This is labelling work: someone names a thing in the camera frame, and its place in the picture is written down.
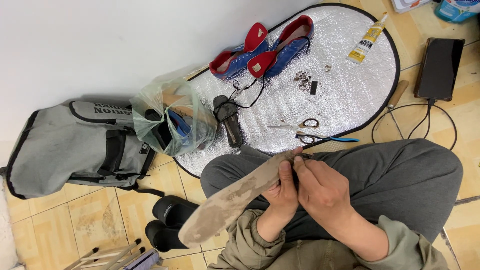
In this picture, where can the person's left hand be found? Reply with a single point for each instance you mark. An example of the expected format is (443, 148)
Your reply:
(275, 197)

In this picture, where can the person's right hand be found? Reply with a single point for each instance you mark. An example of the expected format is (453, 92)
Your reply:
(326, 191)

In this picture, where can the worn shoe sole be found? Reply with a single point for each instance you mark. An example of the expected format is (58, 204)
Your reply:
(225, 202)

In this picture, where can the person's grey trousered legs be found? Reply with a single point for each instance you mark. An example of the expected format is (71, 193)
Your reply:
(393, 180)

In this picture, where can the person's olive jacket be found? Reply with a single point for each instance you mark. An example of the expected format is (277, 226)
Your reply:
(307, 258)

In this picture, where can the silver scissors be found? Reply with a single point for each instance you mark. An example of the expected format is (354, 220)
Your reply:
(288, 126)

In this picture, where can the black insole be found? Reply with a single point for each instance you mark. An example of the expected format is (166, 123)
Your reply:
(229, 120)

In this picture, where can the black shoelace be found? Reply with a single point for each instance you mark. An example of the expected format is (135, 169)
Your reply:
(258, 98)

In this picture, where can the silver foil mat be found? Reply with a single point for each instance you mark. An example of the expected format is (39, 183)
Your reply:
(348, 93)

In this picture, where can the black slipper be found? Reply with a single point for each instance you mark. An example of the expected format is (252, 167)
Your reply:
(172, 210)
(163, 236)

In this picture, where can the small black strip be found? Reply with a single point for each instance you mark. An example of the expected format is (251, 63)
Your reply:
(313, 87)

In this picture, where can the pile of dark scraps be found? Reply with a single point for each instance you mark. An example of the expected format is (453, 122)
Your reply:
(303, 79)

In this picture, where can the green plastic bag with shoes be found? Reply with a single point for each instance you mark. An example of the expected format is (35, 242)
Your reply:
(176, 116)

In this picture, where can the blue and red shoe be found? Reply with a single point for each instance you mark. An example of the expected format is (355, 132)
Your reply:
(236, 62)
(288, 48)

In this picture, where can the striped purple book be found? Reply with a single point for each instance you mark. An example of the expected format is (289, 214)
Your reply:
(144, 260)

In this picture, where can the yellow white glue tube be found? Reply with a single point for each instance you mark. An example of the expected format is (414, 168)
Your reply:
(364, 43)

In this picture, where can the black smartphone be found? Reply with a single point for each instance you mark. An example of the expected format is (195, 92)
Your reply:
(438, 69)

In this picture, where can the white box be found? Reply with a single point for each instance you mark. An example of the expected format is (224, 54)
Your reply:
(408, 4)

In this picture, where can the grey backpack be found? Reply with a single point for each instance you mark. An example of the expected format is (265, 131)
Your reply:
(67, 150)

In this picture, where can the teal plastic bottle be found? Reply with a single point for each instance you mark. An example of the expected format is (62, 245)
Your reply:
(457, 9)

